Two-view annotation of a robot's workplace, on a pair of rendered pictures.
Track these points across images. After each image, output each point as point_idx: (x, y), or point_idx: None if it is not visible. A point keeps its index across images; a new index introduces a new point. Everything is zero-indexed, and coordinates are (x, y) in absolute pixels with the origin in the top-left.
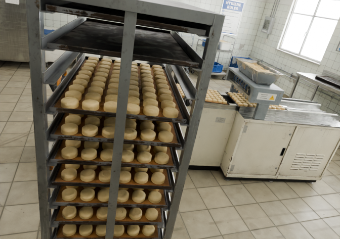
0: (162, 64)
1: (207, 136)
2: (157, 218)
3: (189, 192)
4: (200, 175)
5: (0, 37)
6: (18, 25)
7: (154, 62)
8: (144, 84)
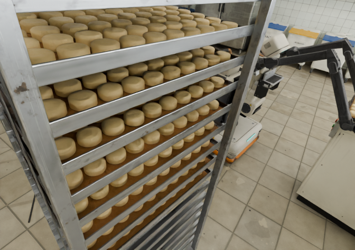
0: (334, 58)
1: None
2: (83, 233)
3: (308, 249)
4: (345, 241)
5: None
6: (242, 15)
7: (323, 53)
8: (130, 26)
